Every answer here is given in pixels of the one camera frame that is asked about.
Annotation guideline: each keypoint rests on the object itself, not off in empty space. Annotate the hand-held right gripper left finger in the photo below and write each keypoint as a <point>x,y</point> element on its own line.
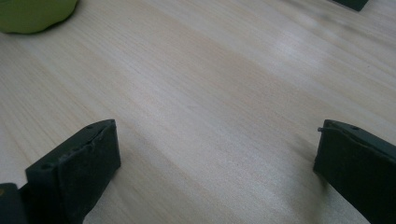
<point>77,174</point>

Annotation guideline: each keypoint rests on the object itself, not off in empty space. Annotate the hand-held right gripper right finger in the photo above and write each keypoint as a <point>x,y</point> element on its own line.
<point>358,174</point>

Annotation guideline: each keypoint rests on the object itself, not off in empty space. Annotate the green bottle with white cap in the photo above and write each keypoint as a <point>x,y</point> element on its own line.
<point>31,14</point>

